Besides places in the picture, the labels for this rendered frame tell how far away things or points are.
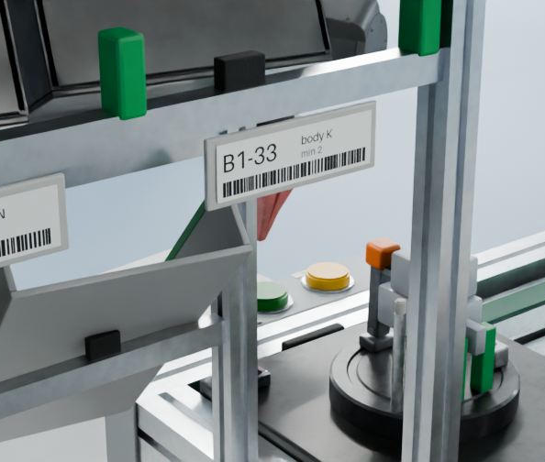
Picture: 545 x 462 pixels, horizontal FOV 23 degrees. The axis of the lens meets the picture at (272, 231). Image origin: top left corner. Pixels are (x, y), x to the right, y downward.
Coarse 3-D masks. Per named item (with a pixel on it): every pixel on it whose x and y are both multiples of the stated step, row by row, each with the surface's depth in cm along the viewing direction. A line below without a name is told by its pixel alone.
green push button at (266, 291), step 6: (258, 282) 117; (264, 282) 117; (270, 282) 117; (258, 288) 116; (264, 288) 116; (270, 288) 116; (276, 288) 116; (282, 288) 116; (258, 294) 115; (264, 294) 115; (270, 294) 115; (276, 294) 115; (282, 294) 115; (258, 300) 114; (264, 300) 114; (270, 300) 114; (276, 300) 114; (282, 300) 115; (258, 306) 114; (264, 306) 114; (270, 306) 114; (276, 306) 114; (282, 306) 115
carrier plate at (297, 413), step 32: (288, 352) 105; (320, 352) 105; (512, 352) 105; (288, 384) 101; (320, 384) 101; (544, 384) 101; (288, 416) 96; (320, 416) 96; (544, 416) 96; (288, 448) 93; (320, 448) 92; (352, 448) 92; (384, 448) 92; (480, 448) 92; (512, 448) 92; (544, 448) 92
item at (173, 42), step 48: (48, 0) 54; (96, 0) 55; (144, 0) 56; (192, 0) 57; (240, 0) 58; (288, 0) 59; (48, 48) 54; (96, 48) 55; (192, 48) 57; (240, 48) 57; (288, 48) 58; (48, 96) 54; (96, 96) 56
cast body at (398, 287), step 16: (400, 256) 94; (400, 272) 95; (384, 288) 97; (400, 288) 95; (384, 304) 97; (480, 304) 95; (384, 320) 97; (480, 320) 95; (480, 336) 93; (480, 352) 93
